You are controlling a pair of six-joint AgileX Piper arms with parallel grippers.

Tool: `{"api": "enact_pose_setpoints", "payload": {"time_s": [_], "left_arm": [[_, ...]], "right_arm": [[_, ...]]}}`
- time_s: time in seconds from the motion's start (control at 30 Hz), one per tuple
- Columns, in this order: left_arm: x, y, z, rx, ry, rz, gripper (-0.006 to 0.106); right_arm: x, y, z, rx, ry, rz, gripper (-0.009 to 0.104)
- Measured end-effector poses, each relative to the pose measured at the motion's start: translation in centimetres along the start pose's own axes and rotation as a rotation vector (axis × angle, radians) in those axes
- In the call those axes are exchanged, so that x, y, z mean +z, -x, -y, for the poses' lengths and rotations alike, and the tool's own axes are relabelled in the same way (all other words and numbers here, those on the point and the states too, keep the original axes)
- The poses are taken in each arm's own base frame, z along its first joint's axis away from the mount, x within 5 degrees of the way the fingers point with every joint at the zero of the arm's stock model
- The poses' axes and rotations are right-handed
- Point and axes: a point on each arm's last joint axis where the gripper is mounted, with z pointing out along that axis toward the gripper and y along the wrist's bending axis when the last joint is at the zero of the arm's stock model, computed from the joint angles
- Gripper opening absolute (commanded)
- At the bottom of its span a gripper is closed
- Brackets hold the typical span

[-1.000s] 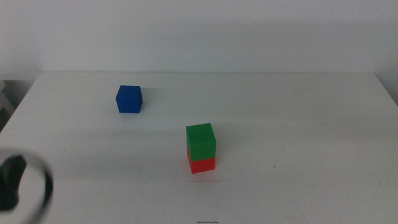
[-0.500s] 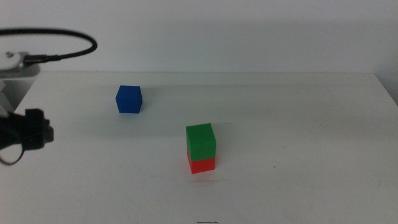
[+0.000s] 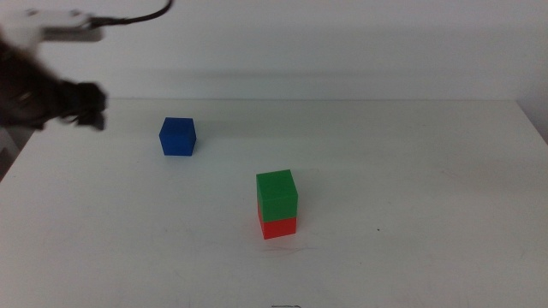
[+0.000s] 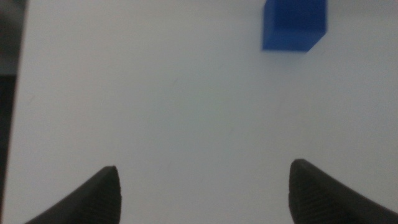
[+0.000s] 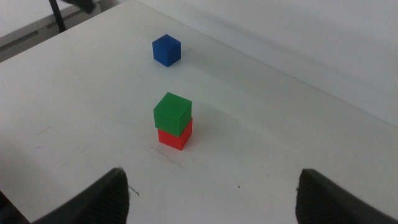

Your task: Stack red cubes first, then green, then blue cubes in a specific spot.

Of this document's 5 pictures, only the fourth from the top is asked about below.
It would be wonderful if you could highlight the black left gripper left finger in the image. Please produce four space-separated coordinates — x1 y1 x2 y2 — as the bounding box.
24 165 122 224

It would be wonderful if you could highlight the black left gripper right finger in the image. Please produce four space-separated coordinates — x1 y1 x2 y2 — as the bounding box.
288 158 398 224

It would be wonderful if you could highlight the blue cube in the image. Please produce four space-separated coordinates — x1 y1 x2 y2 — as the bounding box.
261 0 328 53

